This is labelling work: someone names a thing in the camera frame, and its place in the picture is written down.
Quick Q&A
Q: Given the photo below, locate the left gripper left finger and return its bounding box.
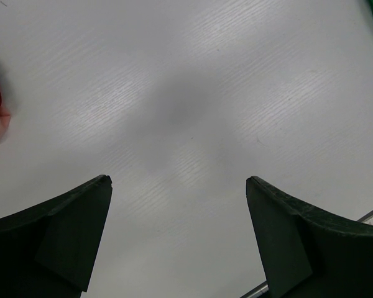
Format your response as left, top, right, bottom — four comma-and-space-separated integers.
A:
0, 175, 113, 297

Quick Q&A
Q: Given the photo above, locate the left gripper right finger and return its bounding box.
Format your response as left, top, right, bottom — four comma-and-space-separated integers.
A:
246, 176, 373, 297

